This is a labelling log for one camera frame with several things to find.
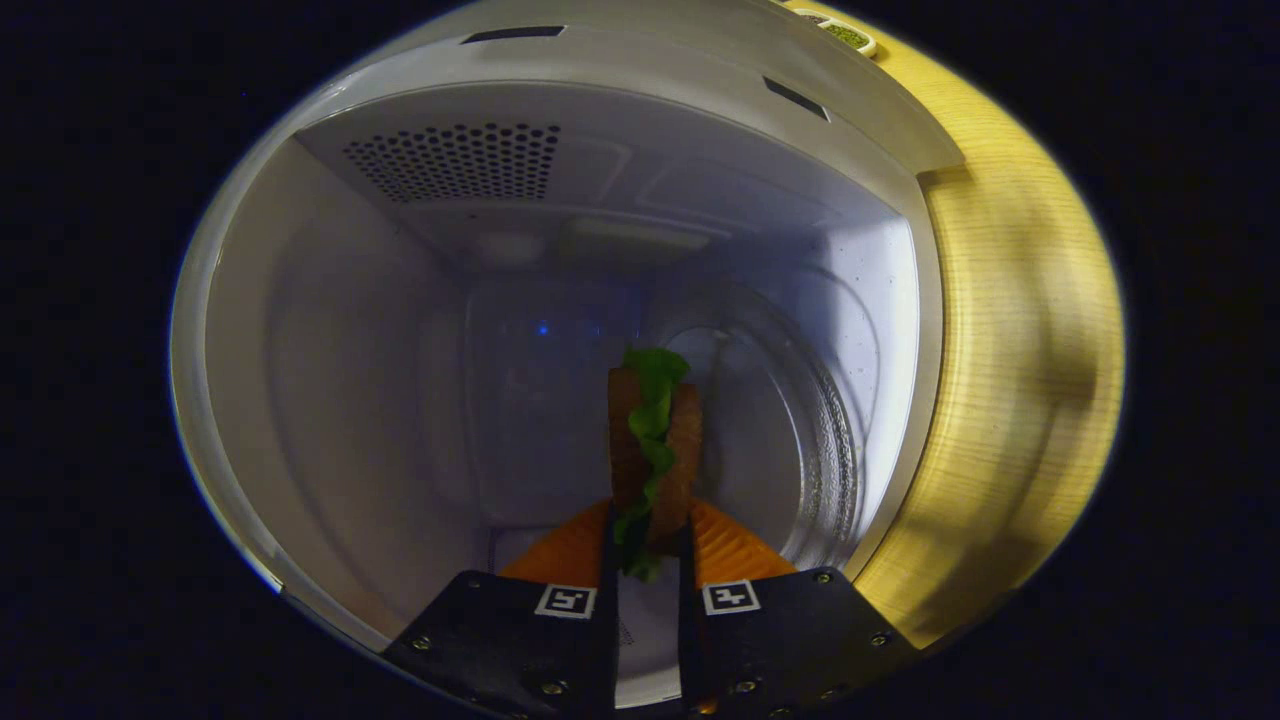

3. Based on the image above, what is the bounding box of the lettuce sandwich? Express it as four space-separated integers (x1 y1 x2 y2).
606 346 705 584

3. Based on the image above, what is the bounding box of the white microwave oven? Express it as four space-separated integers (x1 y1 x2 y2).
168 0 966 711

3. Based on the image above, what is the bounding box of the glass microwave turntable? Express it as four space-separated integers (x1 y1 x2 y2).
645 270 881 571

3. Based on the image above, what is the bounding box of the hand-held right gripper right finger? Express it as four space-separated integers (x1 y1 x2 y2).
678 497 926 716

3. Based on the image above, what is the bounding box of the white divided dish of beans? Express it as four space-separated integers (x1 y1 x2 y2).
790 8 879 58

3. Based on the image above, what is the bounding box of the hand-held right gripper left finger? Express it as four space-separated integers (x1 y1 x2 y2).
380 497 621 720

